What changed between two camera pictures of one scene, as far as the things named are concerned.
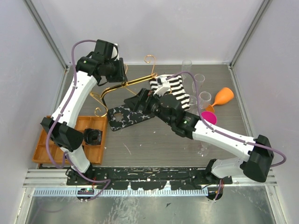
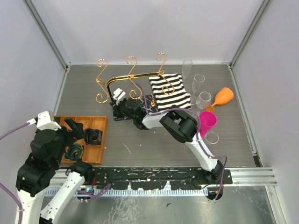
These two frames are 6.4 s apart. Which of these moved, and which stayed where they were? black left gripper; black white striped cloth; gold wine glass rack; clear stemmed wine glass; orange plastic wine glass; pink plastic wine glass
Moved: gold wine glass rack; black left gripper
Stayed: clear stemmed wine glass; black white striped cloth; orange plastic wine glass; pink plastic wine glass
